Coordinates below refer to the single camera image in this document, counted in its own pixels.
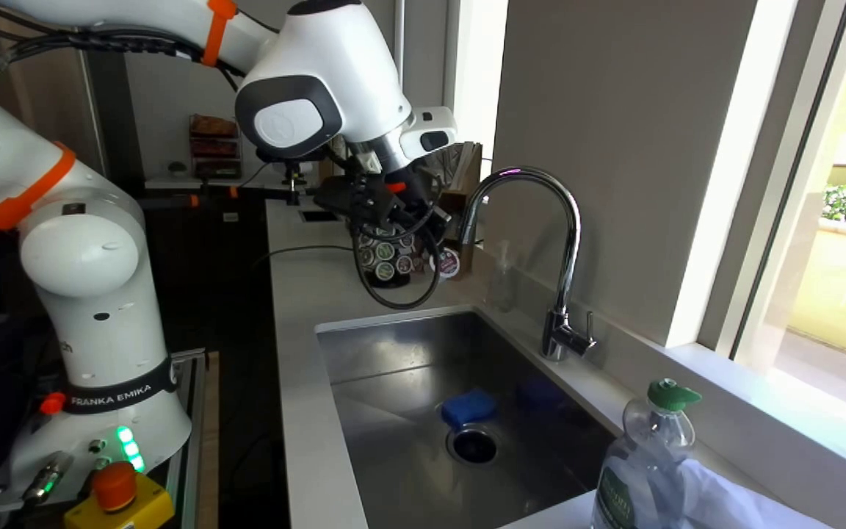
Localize stainless steel sink basin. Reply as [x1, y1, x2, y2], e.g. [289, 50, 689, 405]
[319, 311, 614, 529]

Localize round sink drain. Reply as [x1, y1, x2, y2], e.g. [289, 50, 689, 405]
[451, 430, 496, 464]

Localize white cloth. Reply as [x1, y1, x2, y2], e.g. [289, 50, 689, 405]
[678, 460, 833, 529]

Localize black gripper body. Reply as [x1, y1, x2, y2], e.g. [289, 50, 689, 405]
[319, 148, 424, 229]

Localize maroon lid coffee pod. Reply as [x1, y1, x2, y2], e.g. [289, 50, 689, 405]
[436, 248, 461, 279]

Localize chrome kitchen faucet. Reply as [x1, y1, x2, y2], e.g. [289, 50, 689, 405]
[461, 166, 596, 363]

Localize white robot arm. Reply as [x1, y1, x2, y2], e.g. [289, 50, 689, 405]
[0, 0, 457, 516]

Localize red emergency stop button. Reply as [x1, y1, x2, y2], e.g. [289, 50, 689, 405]
[63, 461, 178, 529]

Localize green cap soap bottle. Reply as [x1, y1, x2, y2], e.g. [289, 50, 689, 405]
[595, 379, 703, 529]

